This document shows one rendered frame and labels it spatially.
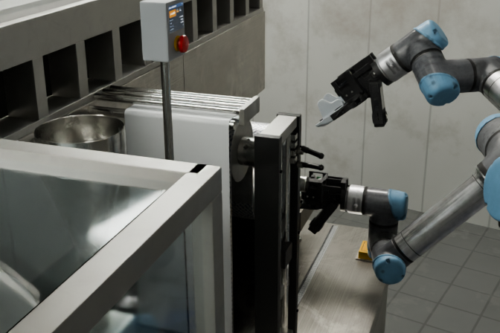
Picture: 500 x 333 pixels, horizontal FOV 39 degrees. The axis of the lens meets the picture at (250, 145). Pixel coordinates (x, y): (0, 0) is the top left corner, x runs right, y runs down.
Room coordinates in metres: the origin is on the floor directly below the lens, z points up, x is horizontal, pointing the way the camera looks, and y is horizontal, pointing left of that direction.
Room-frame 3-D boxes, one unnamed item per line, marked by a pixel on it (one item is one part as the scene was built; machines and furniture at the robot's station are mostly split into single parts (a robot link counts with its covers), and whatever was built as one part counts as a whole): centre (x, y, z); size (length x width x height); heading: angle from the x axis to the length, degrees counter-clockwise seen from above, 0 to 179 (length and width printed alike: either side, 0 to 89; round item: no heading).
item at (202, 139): (1.44, 0.19, 1.17); 0.34 x 0.05 x 0.54; 71
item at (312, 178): (1.73, -0.20, 1.12); 0.12 x 0.08 x 0.09; 71
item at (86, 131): (1.06, 0.27, 1.50); 0.14 x 0.14 x 0.06
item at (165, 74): (1.20, 0.15, 1.51); 0.02 x 0.02 x 0.20
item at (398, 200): (1.67, -0.35, 1.11); 0.11 x 0.08 x 0.09; 71
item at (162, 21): (1.20, 0.14, 1.66); 0.07 x 0.07 x 0.10; 71
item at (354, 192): (1.70, -0.27, 1.11); 0.08 x 0.05 x 0.08; 161
